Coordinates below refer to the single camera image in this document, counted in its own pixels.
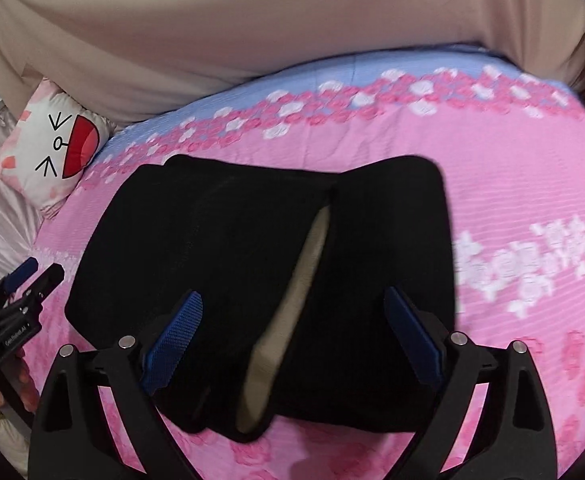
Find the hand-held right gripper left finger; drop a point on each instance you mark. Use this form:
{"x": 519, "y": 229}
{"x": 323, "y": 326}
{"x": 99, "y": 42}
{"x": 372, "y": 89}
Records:
{"x": 172, "y": 350}

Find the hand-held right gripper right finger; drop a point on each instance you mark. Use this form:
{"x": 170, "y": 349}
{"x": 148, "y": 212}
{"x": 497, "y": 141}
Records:
{"x": 413, "y": 340}

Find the pink floral bed sheet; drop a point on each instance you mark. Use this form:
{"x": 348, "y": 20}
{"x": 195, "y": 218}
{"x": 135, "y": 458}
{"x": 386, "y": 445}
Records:
{"x": 497, "y": 185}

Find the beige curtain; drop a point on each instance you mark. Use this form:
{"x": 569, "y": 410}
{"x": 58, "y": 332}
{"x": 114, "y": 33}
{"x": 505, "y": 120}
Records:
{"x": 272, "y": 25}

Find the person's left forearm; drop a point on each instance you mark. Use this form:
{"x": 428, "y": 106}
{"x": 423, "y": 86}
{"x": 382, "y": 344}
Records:
{"x": 2, "y": 432}

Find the person's left hand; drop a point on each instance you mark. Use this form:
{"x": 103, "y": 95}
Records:
{"x": 22, "y": 377}

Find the cat face pillow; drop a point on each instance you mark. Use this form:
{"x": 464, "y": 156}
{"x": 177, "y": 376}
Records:
{"x": 52, "y": 145}

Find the black pants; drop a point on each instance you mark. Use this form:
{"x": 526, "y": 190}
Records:
{"x": 197, "y": 260}

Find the white satin curtain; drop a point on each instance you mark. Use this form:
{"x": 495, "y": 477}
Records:
{"x": 2, "y": 230}

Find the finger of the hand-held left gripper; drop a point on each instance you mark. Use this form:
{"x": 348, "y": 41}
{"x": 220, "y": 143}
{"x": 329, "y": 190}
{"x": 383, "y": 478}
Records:
{"x": 21, "y": 271}
{"x": 45, "y": 282}

